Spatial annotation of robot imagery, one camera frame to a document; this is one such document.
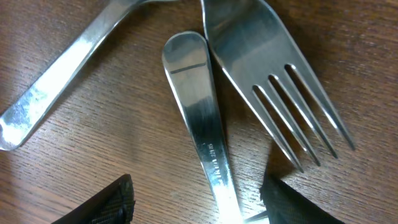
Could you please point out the steel fork with long handle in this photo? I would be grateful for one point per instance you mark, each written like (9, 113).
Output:
(44, 45)

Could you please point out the steel fork crosswise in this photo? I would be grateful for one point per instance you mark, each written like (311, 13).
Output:
(251, 44)

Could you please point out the large steel spoon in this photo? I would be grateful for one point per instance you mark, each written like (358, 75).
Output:
(187, 65)

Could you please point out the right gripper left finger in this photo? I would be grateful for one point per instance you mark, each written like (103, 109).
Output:
(113, 205)

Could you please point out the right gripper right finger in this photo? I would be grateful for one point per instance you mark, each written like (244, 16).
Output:
(286, 205)

